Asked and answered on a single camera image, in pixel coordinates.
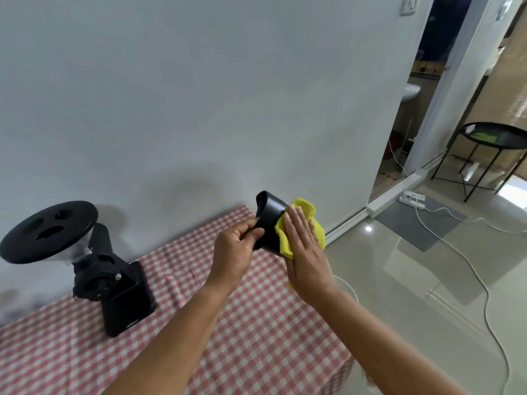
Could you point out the person's left hand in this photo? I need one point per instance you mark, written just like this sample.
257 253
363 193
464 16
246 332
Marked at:
228 257

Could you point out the person's right hand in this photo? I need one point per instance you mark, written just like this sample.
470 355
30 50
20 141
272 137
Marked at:
306 259

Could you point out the person's right little finger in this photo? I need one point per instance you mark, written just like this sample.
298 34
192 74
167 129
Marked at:
317 242

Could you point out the person's right middle finger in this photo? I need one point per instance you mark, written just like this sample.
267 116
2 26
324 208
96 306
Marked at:
300 224

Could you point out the person's left thumb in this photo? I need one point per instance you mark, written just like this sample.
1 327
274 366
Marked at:
254 234

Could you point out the yellow cleaning cloth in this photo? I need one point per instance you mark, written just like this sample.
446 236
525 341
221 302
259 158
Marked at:
306 207

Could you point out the black plastic cup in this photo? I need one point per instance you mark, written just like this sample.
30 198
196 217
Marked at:
269 220

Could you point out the person's left forearm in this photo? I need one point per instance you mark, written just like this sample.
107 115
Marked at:
173 345

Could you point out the person's right forearm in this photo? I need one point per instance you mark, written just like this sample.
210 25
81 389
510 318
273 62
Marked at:
378 345

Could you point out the red checked tablecloth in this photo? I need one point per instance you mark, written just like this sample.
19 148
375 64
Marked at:
263 324

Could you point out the white power strip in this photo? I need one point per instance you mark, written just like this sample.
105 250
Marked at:
412 199

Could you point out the grey floor mat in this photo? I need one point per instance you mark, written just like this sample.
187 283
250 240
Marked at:
424 224

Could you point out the black coffee grinder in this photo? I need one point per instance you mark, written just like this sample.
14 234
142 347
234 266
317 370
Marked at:
111 292

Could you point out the white washbasin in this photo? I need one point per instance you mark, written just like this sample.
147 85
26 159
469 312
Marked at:
410 92

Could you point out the green cloth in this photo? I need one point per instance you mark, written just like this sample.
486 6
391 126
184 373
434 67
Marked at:
486 137

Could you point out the black round side table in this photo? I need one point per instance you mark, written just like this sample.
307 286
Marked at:
498 135

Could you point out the white door frame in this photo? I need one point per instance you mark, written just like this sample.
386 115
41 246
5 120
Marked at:
453 78

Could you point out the white wall switch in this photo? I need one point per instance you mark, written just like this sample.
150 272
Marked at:
410 4

